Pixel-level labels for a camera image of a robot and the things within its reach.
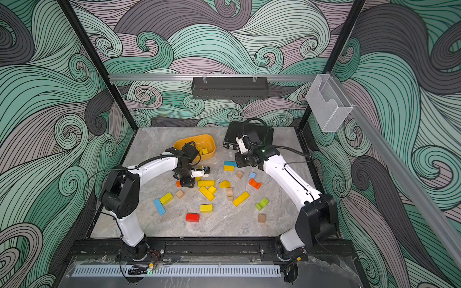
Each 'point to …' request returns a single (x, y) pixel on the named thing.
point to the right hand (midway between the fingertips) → (237, 159)
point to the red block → (192, 218)
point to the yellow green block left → (167, 198)
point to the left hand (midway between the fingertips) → (190, 179)
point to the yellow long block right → (242, 197)
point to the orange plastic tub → (204, 143)
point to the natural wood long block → (230, 194)
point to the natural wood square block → (239, 174)
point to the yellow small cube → (212, 189)
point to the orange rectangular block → (178, 183)
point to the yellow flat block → (206, 183)
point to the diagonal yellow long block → (205, 192)
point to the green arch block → (263, 203)
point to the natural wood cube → (262, 218)
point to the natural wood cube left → (179, 194)
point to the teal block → (232, 163)
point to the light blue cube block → (252, 175)
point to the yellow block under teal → (228, 168)
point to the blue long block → (159, 206)
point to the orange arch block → (253, 183)
